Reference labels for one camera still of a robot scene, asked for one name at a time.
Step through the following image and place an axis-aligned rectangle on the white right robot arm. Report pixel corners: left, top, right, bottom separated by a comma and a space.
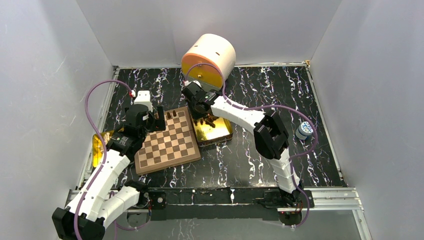
181, 81, 302, 207

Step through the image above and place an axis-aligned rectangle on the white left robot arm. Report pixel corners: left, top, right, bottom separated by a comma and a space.
52, 104, 166, 240

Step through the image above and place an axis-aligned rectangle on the wooden chess board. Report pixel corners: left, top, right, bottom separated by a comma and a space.
134, 106, 201, 176

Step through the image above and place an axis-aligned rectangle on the gold tin with dark pieces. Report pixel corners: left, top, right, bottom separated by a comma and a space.
191, 114, 233, 147

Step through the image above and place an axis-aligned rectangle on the gold tin with light pieces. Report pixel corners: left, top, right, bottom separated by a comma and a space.
92, 130, 114, 168

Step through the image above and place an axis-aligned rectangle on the round pastel drawer cabinet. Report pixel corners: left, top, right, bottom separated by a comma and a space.
181, 33, 236, 91

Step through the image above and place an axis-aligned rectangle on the blue white round cap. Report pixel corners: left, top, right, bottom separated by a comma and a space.
295, 121, 314, 141

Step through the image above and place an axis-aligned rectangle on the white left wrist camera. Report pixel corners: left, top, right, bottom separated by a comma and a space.
131, 90, 153, 112

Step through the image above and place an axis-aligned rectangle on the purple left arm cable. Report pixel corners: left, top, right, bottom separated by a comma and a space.
73, 79, 137, 240

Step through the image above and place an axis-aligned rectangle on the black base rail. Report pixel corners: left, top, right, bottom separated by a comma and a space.
127, 187, 315, 225

